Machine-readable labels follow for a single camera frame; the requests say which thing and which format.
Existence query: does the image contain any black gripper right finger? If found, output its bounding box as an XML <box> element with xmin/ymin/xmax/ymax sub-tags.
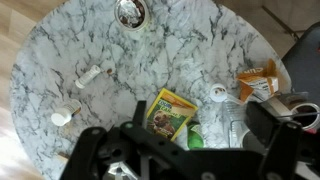
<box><xmin>245</xmin><ymin>102</ymin><xmax>281</xmax><ymax>144</ymax></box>

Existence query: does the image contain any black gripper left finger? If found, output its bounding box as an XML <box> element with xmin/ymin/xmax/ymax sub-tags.
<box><xmin>133</xmin><ymin>101</ymin><xmax>147</xmax><ymax>126</ymax></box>

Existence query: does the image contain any clear plastic container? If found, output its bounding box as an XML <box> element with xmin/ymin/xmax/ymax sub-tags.
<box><xmin>224</xmin><ymin>102</ymin><xmax>249</xmax><ymax>148</ymax></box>

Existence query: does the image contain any orange torn snack bag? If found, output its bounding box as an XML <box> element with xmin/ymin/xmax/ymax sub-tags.
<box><xmin>237</xmin><ymin>59</ymin><xmax>279</xmax><ymax>102</ymax></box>

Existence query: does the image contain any white measuring scoop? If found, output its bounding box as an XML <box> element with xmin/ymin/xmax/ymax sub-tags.
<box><xmin>209</xmin><ymin>83</ymin><xmax>243</xmax><ymax>105</ymax></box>

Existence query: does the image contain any green sauce bottle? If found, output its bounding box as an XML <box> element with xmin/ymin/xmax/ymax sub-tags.
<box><xmin>187</xmin><ymin>122</ymin><xmax>204</xmax><ymax>149</ymax></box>

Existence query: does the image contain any white squeeze tube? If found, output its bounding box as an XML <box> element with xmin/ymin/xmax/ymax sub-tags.
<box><xmin>75</xmin><ymin>65</ymin><xmax>101</xmax><ymax>89</ymax></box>

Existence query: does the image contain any dark office chair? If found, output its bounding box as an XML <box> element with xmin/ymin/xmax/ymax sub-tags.
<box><xmin>282</xmin><ymin>22</ymin><xmax>320</xmax><ymax>105</ymax></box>

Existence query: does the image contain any white pill bottle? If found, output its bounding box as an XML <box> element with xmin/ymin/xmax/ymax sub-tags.
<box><xmin>51</xmin><ymin>99</ymin><xmax>82</xmax><ymax>126</ymax></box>

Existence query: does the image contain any metal bowl with foil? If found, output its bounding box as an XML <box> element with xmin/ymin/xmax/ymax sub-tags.
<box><xmin>114</xmin><ymin>0</ymin><xmax>150</xmax><ymax>31</ymax></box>

